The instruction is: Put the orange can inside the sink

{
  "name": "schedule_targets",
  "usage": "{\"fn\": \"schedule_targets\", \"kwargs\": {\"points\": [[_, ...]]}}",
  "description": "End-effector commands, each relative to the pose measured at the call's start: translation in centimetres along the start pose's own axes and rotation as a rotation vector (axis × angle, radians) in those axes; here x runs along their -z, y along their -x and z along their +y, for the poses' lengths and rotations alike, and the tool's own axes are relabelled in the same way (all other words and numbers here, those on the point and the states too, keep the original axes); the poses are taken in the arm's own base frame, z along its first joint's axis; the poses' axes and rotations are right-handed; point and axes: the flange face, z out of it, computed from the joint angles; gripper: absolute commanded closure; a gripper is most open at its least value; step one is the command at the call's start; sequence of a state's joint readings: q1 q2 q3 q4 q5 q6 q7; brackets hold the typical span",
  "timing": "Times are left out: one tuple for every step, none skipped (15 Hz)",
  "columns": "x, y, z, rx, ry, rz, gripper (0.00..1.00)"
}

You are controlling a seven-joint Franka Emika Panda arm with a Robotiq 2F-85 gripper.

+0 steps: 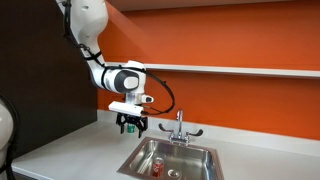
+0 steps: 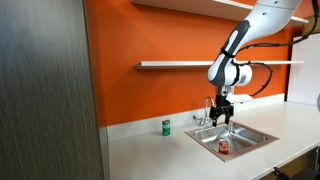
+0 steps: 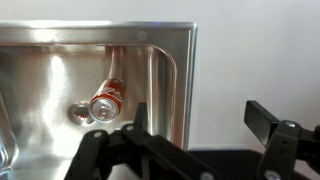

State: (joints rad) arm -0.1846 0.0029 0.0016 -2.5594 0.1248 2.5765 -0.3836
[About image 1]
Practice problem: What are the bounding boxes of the stainless steel sink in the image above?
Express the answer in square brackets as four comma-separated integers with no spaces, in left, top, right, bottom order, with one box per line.
[117,135,225,180]

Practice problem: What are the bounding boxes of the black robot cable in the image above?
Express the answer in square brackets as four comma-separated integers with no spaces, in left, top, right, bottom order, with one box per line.
[62,0,176,116]

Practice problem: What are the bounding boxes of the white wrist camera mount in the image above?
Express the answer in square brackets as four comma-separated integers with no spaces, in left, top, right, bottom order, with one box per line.
[108,100,145,117]

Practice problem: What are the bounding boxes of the chrome faucet with handles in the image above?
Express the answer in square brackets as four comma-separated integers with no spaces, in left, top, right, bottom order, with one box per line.
[158,109,204,147]

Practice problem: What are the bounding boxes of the dark wood cabinet panel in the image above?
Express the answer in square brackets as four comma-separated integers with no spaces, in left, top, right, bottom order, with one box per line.
[0,0,99,159]

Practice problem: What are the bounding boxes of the long white wall shelf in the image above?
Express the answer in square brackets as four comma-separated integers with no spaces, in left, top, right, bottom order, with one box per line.
[104,61,320,80]

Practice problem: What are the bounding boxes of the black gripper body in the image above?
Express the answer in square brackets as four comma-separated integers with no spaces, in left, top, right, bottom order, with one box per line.
[115,112,149,128]

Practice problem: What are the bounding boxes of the orange soda can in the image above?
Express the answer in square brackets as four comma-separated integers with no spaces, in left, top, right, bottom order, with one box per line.
[152,156,165,178]

